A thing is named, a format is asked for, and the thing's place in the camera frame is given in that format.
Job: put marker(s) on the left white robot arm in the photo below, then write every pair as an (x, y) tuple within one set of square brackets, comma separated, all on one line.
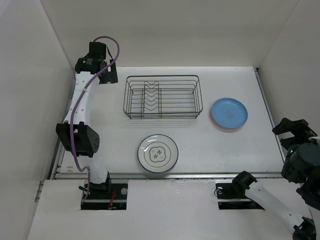
[(97, 67)]

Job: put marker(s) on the pink plastic plate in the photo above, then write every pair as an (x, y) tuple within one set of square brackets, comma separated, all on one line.
[(233, 121)]

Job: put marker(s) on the metal wire dish rack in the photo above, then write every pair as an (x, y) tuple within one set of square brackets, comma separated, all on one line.
[(175, 96)]

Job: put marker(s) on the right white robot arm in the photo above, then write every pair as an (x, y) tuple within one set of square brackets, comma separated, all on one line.
[(301, 166)]

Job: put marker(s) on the white flower pattern plate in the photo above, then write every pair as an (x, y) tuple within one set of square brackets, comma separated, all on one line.
[(158, 154)]

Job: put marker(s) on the blue plastic plate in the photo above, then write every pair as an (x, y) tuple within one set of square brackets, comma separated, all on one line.
[(229, 105)]

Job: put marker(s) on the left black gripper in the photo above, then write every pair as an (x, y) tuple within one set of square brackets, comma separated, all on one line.
[(110, 77)]

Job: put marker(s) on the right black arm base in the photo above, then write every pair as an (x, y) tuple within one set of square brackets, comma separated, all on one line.
[(228, 199)]

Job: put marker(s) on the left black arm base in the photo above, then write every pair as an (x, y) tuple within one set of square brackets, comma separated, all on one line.
[(112, 197)]

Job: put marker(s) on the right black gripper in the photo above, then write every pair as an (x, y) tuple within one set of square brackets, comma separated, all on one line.
[(300, 127)]

